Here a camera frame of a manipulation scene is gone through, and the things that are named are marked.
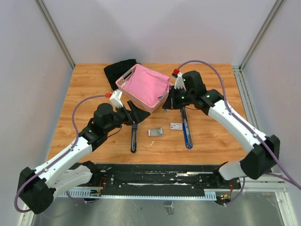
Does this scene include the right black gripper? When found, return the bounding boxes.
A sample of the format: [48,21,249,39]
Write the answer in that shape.
[162,86,194,110]

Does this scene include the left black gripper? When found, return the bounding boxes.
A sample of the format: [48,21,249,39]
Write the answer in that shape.
[104,100,151,133]

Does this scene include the red staple box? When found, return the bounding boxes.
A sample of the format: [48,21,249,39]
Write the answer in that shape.
[170,123,183,130]

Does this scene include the silver staple strips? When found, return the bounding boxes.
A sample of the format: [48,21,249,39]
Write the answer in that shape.
[148,128,163,137]

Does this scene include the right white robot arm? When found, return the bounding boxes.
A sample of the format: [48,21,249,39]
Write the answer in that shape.
[163,69,280,188]

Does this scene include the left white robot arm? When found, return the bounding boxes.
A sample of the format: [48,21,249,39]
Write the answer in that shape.
[14,101,150,214]

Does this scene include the pink plastic basket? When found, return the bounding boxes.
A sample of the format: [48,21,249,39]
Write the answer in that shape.
[116,64,172,113]

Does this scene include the pink folded cloth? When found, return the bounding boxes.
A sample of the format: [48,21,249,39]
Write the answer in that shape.
[123,64,170,106]

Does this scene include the black folded cloth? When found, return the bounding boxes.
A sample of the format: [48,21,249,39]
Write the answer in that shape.
[103,59,137,91]

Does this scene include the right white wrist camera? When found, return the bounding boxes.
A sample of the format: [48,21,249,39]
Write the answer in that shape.
[172,68,185,89]

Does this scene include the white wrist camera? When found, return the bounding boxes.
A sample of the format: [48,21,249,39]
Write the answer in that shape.
[105,89,124,109]
[172,68,185,89]

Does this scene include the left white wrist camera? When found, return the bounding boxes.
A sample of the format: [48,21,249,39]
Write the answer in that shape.
[105,89,124,109]

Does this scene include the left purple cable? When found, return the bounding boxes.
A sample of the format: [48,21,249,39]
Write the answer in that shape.
[14,92,112,214]

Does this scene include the purple cable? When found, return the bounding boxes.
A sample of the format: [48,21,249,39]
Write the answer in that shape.
[173,60,301,205]
[14,92,112,214]

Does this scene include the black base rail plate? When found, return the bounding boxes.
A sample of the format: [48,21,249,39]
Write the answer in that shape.
[80,161,241,199]

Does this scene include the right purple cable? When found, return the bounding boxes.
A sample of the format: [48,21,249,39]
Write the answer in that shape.
[173,60,301,205]

